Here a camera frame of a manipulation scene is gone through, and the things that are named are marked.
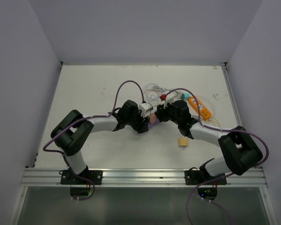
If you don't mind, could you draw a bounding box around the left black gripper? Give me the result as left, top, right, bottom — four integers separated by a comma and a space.
126, 108, 149, 134

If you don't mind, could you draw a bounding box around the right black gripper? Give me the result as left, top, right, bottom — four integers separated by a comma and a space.
154, 100, 181, 126

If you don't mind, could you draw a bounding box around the teal usb charger plug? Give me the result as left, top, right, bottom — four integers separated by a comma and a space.
181, 93, 191, 101

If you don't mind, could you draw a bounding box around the pink plug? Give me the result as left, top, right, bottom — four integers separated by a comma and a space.
149, 113, 156, 124

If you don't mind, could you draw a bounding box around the purple power strip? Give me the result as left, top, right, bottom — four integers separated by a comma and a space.
148, 118, 160, 130

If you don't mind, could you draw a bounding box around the orange power strip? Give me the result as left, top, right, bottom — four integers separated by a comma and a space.
188, 97, 212, 121

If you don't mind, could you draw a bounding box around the yellow usb charger plug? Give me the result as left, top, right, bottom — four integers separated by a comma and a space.
178, 137, 188, 150

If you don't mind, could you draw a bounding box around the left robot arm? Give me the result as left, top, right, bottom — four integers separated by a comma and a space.
51, 100, 153, 184

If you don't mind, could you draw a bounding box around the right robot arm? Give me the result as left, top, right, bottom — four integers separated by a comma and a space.
155, 100, 263, 184

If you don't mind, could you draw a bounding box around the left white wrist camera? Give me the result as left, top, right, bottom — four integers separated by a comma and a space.
138, 102, 154, 118

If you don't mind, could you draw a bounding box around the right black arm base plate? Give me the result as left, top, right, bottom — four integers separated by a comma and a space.
184, 158, 227, 185

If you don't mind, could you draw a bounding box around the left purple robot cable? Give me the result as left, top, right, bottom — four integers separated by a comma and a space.
42, 80, 145, 169

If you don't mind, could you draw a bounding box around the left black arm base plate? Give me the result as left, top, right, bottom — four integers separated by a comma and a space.
59, 168, 103, 185

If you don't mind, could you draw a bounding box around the aluminium front rail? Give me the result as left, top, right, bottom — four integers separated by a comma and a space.
20, 168, 267, 188

